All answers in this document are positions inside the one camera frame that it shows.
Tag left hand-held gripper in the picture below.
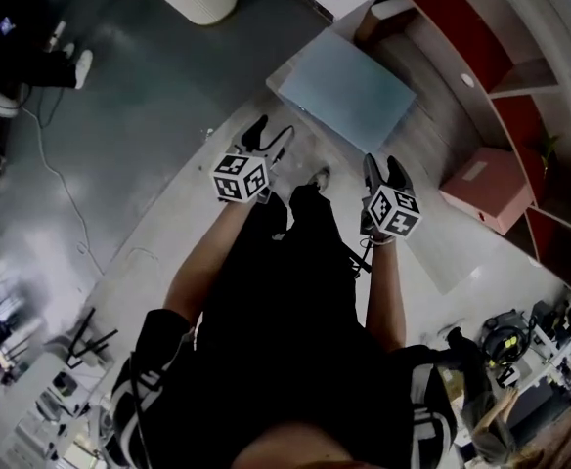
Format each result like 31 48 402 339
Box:
210 113 297 205

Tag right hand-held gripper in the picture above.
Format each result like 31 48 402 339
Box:
360 152 424 241

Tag light blue folder box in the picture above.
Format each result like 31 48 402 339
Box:
278 29 417 155

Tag pink folder box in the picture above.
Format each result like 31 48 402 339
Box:
438 147 536 236

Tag person's right forearm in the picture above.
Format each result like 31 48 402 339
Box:
365 239 409 354

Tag person's left forearm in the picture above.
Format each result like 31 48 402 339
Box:
162 197 253 329

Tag white wristband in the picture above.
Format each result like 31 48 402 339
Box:
361 234 398 249

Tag person's light shoe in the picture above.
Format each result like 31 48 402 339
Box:
307 166 332 193

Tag grey wooden desk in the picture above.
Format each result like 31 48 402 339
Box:
264 17 568 298

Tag brown gold-printed book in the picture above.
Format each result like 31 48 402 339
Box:
353 0 417 44

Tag green leaf sprig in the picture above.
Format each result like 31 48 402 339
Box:
523 132 561 178

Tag grey wooden shelf unit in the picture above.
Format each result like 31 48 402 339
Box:
353 0 571 307

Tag person's black clothed body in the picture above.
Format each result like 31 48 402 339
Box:
110 183 461 469

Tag black yellow vacuum cleaner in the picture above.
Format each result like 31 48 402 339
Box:
482 309 535 368

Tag white office desk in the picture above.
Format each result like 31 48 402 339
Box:
490 295 571 451

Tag black chair legs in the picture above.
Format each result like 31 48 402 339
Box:
66 305 120 371

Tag white cluttered workbench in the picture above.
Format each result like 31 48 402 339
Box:
0 280 120 469

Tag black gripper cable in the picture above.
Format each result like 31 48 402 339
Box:
347 235 375 277

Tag thin floor cable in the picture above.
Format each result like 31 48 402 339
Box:
19 85 109 277

